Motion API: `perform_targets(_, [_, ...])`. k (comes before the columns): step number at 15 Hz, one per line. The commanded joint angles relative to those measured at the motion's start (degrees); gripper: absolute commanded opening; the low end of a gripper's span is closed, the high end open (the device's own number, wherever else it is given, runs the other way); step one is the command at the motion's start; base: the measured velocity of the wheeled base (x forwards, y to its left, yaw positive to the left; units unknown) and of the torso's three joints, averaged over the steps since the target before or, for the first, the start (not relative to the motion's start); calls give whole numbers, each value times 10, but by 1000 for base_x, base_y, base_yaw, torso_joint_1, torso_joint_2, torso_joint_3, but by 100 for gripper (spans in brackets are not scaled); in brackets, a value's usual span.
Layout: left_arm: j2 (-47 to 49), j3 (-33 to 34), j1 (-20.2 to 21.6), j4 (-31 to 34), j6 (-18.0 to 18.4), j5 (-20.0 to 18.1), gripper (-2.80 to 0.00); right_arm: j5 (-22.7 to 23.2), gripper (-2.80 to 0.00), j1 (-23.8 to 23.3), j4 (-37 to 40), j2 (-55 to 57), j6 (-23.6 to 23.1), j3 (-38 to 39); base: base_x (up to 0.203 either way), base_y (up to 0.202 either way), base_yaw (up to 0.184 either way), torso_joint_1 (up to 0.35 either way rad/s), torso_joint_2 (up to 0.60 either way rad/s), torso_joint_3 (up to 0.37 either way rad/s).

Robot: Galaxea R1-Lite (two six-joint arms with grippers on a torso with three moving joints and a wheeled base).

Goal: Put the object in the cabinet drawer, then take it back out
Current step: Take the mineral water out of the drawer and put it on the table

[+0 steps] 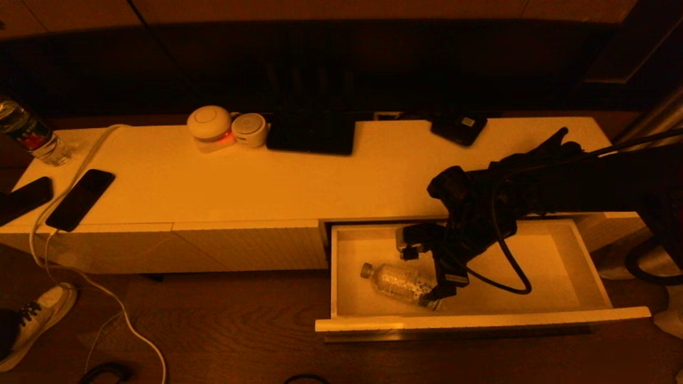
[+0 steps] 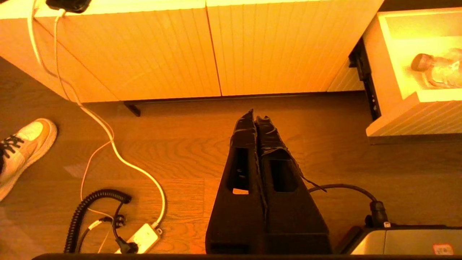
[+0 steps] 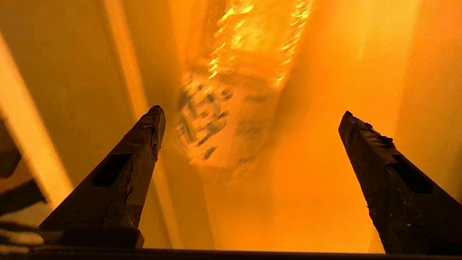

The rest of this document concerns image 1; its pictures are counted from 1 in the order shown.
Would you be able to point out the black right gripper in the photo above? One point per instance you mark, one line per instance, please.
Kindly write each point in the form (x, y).
(448, 250)

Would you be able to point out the clear bottle with grey cap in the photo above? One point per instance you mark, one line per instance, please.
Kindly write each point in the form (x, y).
(397, 282)

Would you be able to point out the white ribbed drawer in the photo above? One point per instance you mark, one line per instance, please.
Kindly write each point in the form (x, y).
(549, 266)

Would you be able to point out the black umbrella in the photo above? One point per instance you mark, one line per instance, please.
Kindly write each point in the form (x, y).
(555, 152)

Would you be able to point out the long white low cabinet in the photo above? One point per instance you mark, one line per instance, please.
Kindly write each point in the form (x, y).
(267, 186)

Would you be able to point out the small black adapter box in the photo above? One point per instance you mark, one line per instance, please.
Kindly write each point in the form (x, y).
(459, 128)

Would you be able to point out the white ribbed cabinet door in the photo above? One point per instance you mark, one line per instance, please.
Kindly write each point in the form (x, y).
(106, 248)
(256, 245)

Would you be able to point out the flat black set-top box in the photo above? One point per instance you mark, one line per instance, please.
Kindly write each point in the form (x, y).
(310, 133)

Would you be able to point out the small white round speaker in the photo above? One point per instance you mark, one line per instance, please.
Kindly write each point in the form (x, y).
(249, 129)

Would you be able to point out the large white round device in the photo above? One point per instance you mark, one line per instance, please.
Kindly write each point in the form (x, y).
(209, 124)

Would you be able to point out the pale pleated curtain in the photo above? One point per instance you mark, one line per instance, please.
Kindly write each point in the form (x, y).
(651, 122)

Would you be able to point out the black smartphone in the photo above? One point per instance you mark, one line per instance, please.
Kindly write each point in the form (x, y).
(80, 198)
(21, 198)

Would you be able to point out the white sneaker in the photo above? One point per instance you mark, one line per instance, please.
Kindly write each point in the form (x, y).
(37, 320)

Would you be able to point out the labelled plastic water bottle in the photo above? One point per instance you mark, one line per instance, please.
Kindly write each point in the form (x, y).
(29, 136)

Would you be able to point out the dark trouser leg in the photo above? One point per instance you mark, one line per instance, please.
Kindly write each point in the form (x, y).
(6, 330)

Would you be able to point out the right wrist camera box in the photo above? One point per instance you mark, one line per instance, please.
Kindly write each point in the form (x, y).
(403, 239)

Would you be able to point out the wall socket plate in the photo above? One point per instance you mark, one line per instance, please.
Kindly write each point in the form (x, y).
(387, 114)

